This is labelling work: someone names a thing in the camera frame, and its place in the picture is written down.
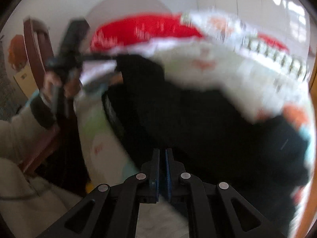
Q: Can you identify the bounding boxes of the floral white pillow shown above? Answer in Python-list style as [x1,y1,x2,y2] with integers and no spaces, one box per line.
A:
[180,9,258,47]

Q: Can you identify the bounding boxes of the heart-patterned quilt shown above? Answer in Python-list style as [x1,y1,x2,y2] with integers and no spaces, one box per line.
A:
[74,39,317,238]

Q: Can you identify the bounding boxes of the white glossy wardrobe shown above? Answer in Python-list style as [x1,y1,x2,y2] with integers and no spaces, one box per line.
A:
[197,0,310,59]

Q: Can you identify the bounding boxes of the round beige headboard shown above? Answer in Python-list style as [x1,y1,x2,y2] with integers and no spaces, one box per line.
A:
[85,0,171,36]

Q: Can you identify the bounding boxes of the green patterned bolster pillow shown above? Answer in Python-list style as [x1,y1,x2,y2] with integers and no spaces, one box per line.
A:
[240,36,309,82]

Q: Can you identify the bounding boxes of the red long pillow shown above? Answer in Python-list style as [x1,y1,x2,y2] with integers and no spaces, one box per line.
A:
[90,12,289,52]

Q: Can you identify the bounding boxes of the white sleeve forearm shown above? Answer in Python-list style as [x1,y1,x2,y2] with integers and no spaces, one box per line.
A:
[1,94,81,237]

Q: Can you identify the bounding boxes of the person's left hand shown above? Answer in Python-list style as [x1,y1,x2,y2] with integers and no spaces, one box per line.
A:
[40,69,82,108]

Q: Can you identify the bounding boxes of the brown wooden chair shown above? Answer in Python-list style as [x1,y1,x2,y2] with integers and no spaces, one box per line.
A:
[17,17,75,176]

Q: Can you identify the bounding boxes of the black pants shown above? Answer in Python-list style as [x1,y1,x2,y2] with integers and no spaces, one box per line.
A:
[102,55,308,235]

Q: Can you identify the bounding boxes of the white pink bed sheet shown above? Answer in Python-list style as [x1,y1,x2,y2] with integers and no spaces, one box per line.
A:
[80,39,176,86]

